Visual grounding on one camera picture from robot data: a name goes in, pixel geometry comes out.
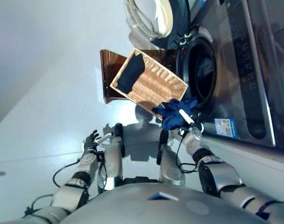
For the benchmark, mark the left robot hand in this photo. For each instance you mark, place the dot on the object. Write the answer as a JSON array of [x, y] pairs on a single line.
[[89, 143]]

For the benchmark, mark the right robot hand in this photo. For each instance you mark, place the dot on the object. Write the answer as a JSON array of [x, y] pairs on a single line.
[[196, 126]]

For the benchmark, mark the blue cloth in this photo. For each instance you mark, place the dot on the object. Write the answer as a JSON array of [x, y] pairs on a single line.
[[172, 114]]

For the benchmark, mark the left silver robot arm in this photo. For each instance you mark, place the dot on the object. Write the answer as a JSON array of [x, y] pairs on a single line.
[[86, 161]]

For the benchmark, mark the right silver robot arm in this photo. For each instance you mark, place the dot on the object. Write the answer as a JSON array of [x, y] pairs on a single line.
[[221, 175]]

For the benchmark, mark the grey front-load washing machine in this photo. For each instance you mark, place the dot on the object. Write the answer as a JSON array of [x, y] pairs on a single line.
[[237, 58]]

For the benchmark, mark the round glass washing machine door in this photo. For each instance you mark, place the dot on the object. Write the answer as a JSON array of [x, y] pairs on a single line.
[[160, 18]]

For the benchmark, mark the white blue energy label sticker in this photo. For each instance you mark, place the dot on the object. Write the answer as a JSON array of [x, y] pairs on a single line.
[[225, 127]]

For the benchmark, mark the left silver robot leg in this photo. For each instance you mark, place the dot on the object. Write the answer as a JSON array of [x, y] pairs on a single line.
[[112, 161]]

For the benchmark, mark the silver robot leg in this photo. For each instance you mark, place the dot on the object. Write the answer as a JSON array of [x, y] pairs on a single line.
[[112, 161], [170, 168]]

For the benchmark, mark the right silver robot leg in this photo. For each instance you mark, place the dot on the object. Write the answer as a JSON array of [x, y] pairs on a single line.
[[170, 168]]

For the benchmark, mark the wicker laundry basket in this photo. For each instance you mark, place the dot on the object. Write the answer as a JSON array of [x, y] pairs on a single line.
[[160, 86]]

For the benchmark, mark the brown glossy side table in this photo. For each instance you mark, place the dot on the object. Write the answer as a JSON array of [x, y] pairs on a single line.
[[107, 70]]

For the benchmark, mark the black folded cloth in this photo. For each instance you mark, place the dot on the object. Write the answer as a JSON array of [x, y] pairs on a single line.
[[130, 72]]

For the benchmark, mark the silver robot torso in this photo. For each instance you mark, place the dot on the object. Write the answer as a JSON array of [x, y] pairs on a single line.
[[156, 210]]

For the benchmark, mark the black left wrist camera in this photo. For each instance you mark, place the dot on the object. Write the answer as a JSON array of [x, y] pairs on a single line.
[[100, 156]]

